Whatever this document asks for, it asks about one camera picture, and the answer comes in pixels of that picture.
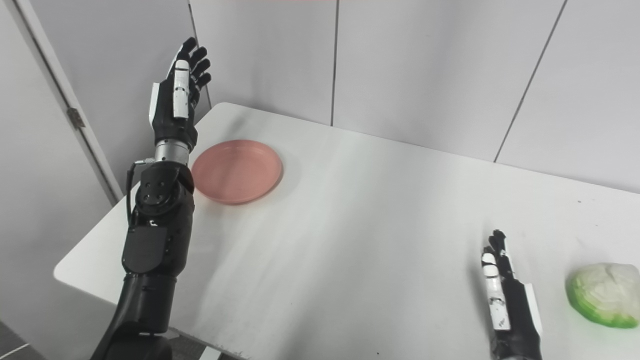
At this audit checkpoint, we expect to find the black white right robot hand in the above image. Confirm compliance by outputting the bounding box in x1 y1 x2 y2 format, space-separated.
481 229 544 360

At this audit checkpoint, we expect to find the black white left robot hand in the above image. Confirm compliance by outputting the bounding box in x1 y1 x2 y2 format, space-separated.
148 36 213 153

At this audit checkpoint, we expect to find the pink round plate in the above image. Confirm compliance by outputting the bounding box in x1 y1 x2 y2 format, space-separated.
191 139 284 206

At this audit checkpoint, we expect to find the green white cabbage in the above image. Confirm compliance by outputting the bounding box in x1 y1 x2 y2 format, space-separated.
565 262 640 330

